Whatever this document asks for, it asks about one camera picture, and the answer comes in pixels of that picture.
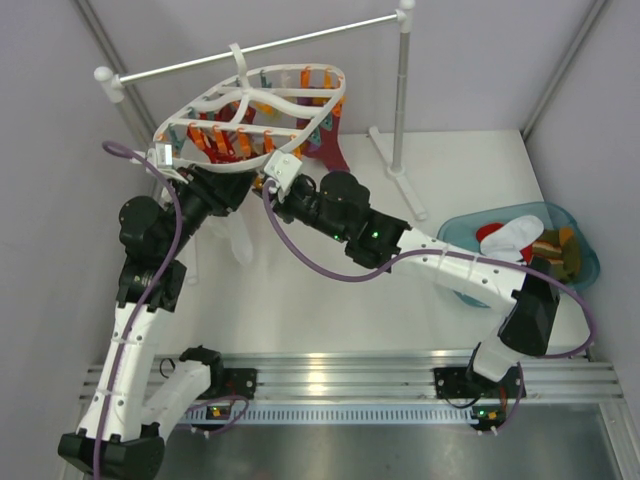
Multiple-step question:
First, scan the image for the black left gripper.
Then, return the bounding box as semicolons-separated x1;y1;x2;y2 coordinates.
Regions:
160;162;257;257

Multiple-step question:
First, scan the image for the white oval clip hanger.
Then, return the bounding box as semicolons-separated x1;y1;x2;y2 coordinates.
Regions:
154;44;346;173

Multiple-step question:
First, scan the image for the white sock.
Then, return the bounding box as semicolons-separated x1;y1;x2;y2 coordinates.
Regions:
479;215;544;263
209;211;254;266

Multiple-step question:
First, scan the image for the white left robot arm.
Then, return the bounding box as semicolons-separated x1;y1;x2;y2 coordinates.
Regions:
58;166;255;479

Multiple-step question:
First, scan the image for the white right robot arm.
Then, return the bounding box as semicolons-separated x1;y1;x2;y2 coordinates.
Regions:
255;172;559;397

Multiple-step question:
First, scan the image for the hanging white sock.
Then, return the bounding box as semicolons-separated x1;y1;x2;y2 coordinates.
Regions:
209;211;254;266

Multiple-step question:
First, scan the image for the red patterned sock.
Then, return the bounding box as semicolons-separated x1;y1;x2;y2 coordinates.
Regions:
187;101;257;164

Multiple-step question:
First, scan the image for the maroon purple-toed sock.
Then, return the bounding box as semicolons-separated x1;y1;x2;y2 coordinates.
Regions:
300;99;350;171

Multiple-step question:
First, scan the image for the silver clothes rack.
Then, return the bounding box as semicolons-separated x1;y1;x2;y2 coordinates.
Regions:
94;1;427;220

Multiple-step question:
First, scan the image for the teal plastic basket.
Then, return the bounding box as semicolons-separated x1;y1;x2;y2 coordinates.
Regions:
437;202;600;292

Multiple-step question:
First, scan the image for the red sock in basket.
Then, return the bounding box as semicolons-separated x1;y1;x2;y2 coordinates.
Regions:
475;222;504;247

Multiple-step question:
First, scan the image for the green orange striped sock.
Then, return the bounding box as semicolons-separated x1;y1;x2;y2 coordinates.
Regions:
531;226;583;284

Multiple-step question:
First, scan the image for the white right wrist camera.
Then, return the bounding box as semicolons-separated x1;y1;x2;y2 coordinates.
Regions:
263;150;302;195

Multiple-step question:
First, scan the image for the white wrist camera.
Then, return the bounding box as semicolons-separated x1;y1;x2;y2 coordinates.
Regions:
263;150;302;195
134;142;188;183

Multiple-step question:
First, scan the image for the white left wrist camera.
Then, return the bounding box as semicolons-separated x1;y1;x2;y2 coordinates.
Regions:
134;142;188;183

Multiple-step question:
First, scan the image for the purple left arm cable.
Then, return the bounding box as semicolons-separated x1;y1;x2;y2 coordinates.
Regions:
101;141;181;476

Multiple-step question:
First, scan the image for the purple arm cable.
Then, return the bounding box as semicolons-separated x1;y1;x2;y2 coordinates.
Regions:
101;141;181;476
262;179;596;436

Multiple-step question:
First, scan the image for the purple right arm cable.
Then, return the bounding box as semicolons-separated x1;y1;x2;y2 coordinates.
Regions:
262;179;596;436

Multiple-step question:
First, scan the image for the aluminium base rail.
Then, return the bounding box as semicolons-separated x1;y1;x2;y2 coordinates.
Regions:
77;349;626;426

